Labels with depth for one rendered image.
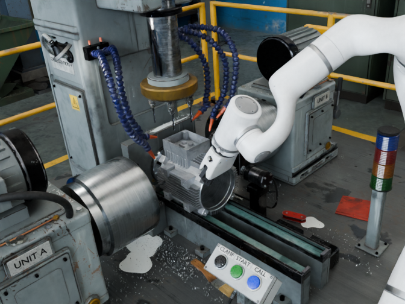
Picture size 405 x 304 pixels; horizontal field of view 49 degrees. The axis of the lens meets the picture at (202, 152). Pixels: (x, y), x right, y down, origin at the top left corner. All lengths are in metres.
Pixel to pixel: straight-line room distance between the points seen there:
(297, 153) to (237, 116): 0.72
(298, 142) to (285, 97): 0.67
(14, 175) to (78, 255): 0.27
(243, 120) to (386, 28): 0.38
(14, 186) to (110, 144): 0.55
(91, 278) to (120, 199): 0.22
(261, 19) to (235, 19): 0.59
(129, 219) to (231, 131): 0.38
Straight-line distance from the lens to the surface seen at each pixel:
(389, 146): 1.33
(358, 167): 1.97
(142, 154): 1.48
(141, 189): 1.25
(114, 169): 1.27
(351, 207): 1.70
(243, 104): 1.09
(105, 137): 1.53
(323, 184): 1.83
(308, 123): 1.74
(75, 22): 1.41
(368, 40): 1.12
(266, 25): 7.63
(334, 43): 1.13
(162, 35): 1.31
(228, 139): 1.12
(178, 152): 1.40
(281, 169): 1.80
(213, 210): 1.43
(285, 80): 1.11
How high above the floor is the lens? 1.78
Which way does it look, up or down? 28 degrees down
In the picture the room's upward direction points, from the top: 4 degrees counter-clockwise
